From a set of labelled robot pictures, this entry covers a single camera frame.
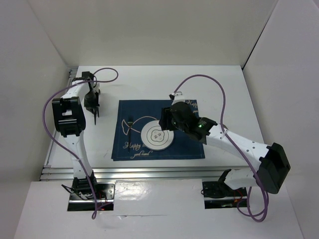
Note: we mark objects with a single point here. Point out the black fork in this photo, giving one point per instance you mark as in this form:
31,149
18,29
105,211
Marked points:
130,123

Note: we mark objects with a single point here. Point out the black spoon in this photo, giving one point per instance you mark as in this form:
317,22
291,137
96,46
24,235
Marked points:
96,115

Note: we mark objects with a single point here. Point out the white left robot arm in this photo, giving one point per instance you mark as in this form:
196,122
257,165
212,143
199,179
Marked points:
69,120

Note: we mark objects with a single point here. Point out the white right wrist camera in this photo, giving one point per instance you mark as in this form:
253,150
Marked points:
177,96

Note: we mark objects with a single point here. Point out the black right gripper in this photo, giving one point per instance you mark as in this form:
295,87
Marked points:
165,119

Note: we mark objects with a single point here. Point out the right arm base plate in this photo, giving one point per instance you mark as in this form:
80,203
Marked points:
217,195

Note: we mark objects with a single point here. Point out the navy fish placemat cloth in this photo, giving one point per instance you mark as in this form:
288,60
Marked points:
143,112

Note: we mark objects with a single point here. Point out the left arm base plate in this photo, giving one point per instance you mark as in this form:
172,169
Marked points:
85,202

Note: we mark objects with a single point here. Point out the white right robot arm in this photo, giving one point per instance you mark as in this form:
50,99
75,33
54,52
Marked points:
268,165

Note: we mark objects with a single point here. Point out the white round plate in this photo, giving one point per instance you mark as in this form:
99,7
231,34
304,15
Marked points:
154,138

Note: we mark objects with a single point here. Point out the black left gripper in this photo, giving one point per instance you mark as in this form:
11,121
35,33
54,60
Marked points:
90,106

